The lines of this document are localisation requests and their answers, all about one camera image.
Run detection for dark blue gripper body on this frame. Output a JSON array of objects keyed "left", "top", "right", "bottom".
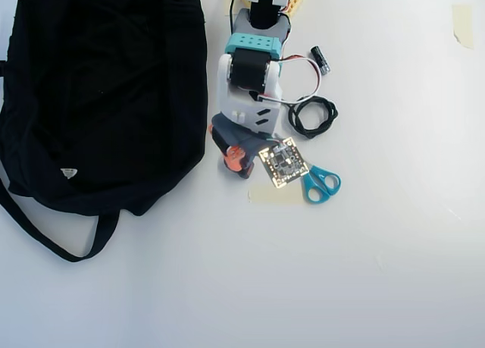
[{"left": 210, "top": 112, "right": 268, "bottom": 163}]

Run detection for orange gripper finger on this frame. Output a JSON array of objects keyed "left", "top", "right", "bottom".
[{"left": 222, "top": 145, "right": 255, "bottom": 179}]

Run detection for black fabric bag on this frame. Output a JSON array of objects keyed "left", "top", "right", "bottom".
[{"left": 0, "top": 0, "right": 210, "bottom": 264}]

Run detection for long beige masking tape strip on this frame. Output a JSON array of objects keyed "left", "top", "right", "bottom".
[{"left": 248, "top": 184, "right": 305, "bottom": 205}]

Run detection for small black flashlight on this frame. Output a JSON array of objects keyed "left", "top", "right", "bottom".
[{"left": 310, "top": 45, "right": 332, "bottom": 77}]

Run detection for torn beige masking tape piece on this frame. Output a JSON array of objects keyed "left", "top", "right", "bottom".
[{"left": 452, "top": 4, "right": 476, "bottom": 50}]

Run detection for green camera circuit board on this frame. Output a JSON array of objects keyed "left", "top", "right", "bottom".
[{"left": 259, "top": 136, "right": 310, "bottom": 190}]

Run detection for black braided USB cable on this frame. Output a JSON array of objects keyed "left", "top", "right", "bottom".
[{"left": 278, "top": 96, "right": 340, "bottom": 140}]

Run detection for blue handled scissors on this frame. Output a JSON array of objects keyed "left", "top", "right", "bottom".
[{"left": 300, "top": 165, "right": 342, "bottom": 205}]

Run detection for white red servo wire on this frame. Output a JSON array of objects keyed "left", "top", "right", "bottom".
[{"left": 257, "top": 54, "right": 324, "bottom": 103}]

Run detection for thin black power cable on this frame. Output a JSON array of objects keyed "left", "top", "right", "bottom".
[{"left": 228, "top": 0, "right": 239, "bottom": 35}]

